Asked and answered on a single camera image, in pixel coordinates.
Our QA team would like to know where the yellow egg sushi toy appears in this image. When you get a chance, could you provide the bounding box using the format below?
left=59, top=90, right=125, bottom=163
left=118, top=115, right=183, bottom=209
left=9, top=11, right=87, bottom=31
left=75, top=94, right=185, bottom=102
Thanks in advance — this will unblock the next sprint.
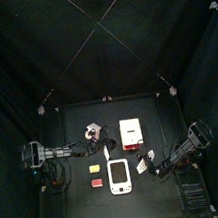
left=88, top=163, right=102, bottom=175

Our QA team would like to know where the red tuna sushi toy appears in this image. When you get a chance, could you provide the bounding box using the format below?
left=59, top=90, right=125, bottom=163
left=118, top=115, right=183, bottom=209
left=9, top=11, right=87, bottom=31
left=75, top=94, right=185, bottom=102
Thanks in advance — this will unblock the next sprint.
left=90, top=177, right=104, bottom=189

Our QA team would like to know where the wooden toy knife block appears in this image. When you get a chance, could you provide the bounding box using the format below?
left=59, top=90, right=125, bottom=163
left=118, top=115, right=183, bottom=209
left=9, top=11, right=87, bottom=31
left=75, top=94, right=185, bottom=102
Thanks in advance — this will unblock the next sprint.
left=82, top=121, right=104, bottom=143

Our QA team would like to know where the white toy kitchen scale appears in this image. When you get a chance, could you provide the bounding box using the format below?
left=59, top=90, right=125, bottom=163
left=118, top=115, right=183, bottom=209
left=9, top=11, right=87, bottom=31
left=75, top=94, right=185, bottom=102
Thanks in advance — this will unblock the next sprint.
left=104, top=156, right=135, bottom=197

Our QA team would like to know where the wooden box with red drawer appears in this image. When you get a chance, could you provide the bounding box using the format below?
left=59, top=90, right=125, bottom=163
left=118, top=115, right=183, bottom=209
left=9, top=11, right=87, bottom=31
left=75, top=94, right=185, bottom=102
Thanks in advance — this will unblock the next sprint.
left=117, top=116, right=145, bottom=153

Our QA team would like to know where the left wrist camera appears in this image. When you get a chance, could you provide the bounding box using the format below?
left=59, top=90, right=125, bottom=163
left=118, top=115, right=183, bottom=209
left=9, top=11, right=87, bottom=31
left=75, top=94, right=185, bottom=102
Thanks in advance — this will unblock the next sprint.
left=85, top=127, right=99, bottom=140

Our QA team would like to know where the grey frame corner bracket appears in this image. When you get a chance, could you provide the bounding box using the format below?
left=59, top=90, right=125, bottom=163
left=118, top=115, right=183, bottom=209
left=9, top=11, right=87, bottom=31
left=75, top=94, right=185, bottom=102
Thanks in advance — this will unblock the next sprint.
left=167, top=84, right=179, bottom=97
left=101, top=95, right=113, bottom=103
left=35, top=104, right=47, bottom=116
left=207, top=0, right=218, bottom=12

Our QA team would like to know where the thin diagonal brace wire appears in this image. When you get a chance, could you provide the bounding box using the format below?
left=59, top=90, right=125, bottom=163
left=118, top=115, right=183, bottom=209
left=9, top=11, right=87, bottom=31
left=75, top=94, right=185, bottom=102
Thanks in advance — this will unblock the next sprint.
left=53, top=0, right=173, bottom=105
left=22, top=0, right=155, bottom=108

